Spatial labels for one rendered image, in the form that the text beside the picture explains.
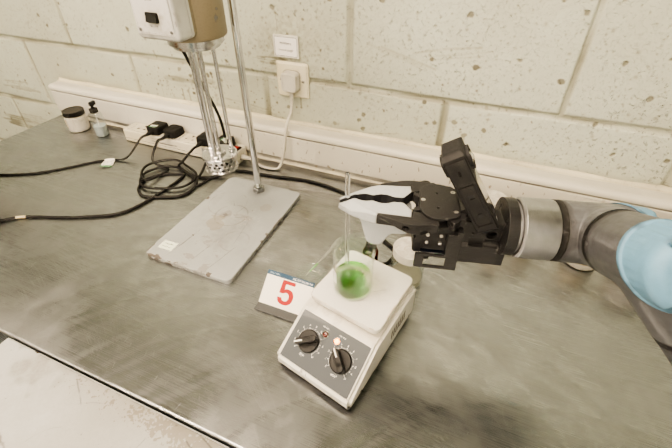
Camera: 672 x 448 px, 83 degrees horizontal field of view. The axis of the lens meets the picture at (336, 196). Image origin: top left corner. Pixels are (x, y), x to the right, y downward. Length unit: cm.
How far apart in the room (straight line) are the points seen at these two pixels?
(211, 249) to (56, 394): 32
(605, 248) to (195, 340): 57
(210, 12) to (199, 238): 43
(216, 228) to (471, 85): 61
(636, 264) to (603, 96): 52
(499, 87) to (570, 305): 43
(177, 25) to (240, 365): 50
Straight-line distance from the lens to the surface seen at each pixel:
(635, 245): 43
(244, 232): 83
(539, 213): 49
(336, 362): 56
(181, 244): 84
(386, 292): 60
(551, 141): 92
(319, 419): 60
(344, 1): 89
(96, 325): 78
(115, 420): 67
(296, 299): 68
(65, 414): 70
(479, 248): 51
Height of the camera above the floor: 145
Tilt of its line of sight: 36 degrees down
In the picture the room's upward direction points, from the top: straight up
